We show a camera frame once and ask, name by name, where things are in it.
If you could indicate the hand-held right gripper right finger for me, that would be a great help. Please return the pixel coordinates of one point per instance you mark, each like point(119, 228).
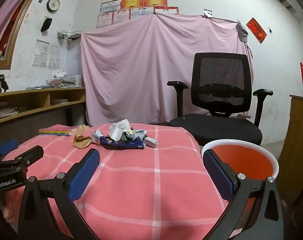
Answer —
point(219, 177)

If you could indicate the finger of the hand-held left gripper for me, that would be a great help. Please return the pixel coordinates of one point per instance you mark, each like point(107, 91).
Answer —
point(7, 146)
point(31, 153)

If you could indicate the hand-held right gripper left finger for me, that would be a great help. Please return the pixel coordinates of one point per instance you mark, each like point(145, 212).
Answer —
point(84, 176)

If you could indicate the red bucket with white rim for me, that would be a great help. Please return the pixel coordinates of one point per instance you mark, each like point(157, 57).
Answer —
point(241, 160)

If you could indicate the tan paper bag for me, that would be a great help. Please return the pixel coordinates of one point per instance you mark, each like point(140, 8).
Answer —
point(81, 141)

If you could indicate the silver wrapper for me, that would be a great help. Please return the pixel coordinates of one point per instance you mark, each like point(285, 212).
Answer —
point(96, 136)

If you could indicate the blue snack wrapper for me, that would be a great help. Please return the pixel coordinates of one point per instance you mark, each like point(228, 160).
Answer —
point(121, 145)

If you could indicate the white paper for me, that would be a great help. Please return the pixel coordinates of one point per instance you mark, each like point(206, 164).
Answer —
point(116, 131)

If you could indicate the green white wrapper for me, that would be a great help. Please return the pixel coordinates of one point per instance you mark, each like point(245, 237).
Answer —
point(140, 131)

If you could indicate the small white carton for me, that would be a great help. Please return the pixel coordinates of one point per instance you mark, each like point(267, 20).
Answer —
point(151, 141)

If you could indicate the person's left hand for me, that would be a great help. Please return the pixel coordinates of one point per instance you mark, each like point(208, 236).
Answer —
point(10, 205)

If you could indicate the stack of papers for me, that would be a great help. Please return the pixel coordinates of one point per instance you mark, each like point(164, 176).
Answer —
point(4, 113)

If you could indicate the stack of thin books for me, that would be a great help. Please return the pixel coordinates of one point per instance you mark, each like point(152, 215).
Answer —
point(59, 129)

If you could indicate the wooden shelf unit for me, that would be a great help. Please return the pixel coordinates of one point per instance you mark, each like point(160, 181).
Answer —
point(36, 100)

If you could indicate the flat papers in cubby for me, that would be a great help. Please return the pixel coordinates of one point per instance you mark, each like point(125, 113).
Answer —
point(60, 101)

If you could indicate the pink checked blanket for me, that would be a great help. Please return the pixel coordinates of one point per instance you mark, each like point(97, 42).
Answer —
point(141, 192)

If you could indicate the pile of books and papers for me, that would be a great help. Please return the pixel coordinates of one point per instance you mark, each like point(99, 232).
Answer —
point(64, 81)

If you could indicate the wooden cabinet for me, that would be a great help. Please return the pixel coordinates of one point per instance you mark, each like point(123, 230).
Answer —
point(296, 135)

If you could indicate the black mesh office chair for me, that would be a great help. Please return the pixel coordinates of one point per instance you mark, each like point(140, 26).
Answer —
point(221, 80)

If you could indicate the pink hanging sheet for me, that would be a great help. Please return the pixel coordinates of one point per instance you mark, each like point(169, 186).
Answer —
point(131, 67)

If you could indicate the black hanging pouch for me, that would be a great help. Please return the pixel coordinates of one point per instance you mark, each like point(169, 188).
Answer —
point(46, 25)

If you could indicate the pink curtain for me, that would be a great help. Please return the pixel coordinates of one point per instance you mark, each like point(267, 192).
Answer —
point(6, 12)

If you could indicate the grey cloth bundle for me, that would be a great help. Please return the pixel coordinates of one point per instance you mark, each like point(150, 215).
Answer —
point(243, 32)

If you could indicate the silver foil patch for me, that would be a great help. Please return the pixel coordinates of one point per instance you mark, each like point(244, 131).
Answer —
point(207, 13)

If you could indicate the printed wall paper sheet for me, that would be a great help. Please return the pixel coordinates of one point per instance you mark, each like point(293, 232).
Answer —
point(41, 53)
point(54, 56)

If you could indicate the curved wooden frame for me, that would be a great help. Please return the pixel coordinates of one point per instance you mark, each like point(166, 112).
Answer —
point(16, 37)

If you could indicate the round wall clock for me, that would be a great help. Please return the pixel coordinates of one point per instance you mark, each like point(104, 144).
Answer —
point(53, 4)

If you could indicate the red paper wall poster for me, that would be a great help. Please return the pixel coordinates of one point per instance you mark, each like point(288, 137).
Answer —
point(256, 30)

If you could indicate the small black wall hook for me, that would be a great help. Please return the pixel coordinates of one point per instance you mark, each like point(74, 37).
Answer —
point(270, 31)

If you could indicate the group of wall certificates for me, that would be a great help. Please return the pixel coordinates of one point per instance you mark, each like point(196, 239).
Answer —
point(134, 2)

